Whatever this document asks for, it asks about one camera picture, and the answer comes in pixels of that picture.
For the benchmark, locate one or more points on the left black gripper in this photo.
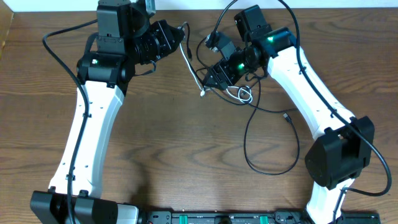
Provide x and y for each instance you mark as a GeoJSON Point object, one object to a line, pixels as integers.
{"type": "Point", "coordinates": [170, 34]}

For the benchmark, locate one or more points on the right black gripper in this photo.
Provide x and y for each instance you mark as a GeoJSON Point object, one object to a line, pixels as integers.
{"type": "Point", "coordinates": [220, 73]}

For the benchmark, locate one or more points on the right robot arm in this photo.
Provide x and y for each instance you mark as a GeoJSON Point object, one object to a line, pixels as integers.
{"type": "Point", "coordinates": [342, 143]}

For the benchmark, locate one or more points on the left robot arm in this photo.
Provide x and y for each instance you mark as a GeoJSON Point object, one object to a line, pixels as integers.
{"type": "Point", "coordinates": [125, 38]}

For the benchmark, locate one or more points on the wooden board at edge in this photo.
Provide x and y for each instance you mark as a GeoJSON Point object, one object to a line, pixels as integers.
{"type": "Point", "coordinates": [6, 18]}

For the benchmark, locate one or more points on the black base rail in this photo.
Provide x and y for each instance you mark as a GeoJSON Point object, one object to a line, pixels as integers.
{"type": "Point", "coordinates": [279, 216]}

